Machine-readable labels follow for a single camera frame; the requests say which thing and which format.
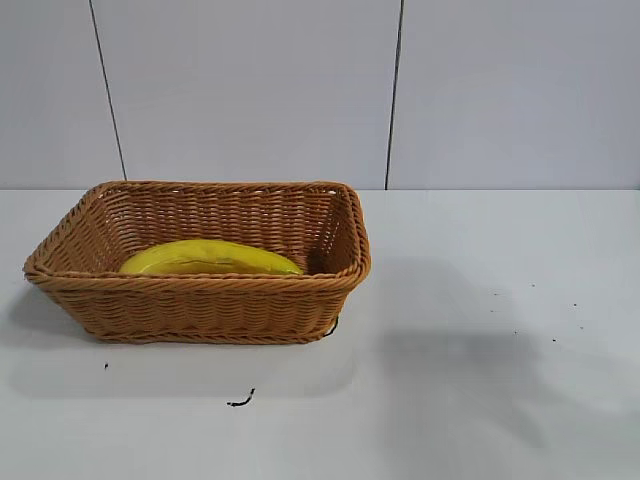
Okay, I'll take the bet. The yellow banana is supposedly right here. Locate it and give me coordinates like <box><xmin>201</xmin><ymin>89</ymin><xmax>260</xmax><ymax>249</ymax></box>
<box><xmin>118</xmin><ymin>238</ymin><xmax>305</xmax><ymax>276</ymax></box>

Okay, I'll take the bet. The brown woven wicker basket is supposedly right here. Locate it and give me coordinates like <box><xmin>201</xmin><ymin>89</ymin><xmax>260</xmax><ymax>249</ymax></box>
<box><xmin>22</xmin><ymin>180</ymin><xmax>374</xmax><ymax>347</ymax></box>

